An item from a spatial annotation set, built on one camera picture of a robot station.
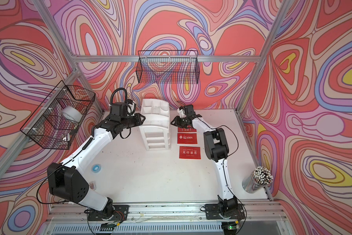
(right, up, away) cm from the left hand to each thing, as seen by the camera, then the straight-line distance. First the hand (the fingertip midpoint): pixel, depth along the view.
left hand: (146, 117), depth 82 cm
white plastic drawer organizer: (+6, -7, -2) cm, 9 cm away
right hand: (+15, -5, +21) cm, 26 cm away
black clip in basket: (-37, -8, -7) cm, 38 cm away
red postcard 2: (+26, -23, +14) cm, 37 cm away
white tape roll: (-37, +2, -8) cm, 38 cm away
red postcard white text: (+27, -8, +26) cm, 38 cm away
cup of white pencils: (+56, -32, -13) cm, 65 cm away
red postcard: (+25, -14, +20) cm, 35 cm away
